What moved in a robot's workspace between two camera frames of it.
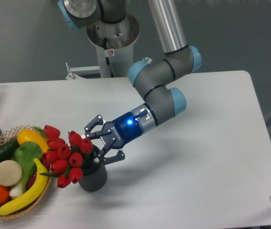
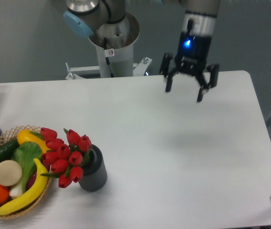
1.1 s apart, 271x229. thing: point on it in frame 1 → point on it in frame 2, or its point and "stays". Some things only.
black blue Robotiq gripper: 124,128 → 191,58
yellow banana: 40,187 stays
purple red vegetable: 33,177 stays
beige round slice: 8,172 stays
